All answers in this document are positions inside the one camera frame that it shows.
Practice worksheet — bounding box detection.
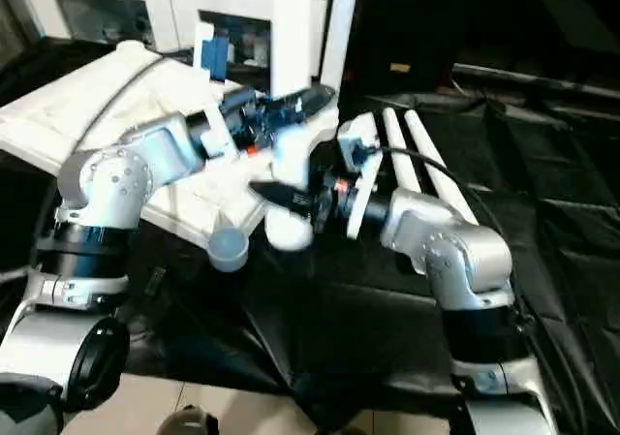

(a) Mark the white plastic table leg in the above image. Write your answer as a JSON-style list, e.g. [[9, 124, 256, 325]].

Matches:
[[381, 107, 423, 193], [318, 0, 363, 119], [403, 109, 481, 227], [263, 0, 317, 253]]

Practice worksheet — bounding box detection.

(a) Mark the white plastic table top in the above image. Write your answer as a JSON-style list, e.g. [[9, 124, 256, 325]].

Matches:
[[0, 39, 273, 275]]

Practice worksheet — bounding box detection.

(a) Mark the black mat cover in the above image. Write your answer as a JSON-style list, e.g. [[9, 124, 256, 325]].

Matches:
[[0, 37, 620, 435]]

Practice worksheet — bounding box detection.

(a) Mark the long black rod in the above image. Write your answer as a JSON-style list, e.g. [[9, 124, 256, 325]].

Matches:
[[451, 63, 620, 96]]

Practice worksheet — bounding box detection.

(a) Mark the grey rounded robot foot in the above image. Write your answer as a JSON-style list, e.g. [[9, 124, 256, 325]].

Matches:
[[158, 402, 218, 435]]

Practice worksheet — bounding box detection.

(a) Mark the grey robot torso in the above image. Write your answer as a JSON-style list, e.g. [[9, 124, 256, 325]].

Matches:
[[0, 370, 65, 435]]

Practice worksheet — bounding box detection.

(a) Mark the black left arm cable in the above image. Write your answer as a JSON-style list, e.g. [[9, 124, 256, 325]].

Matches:
[[71, 48, 196, 146]]

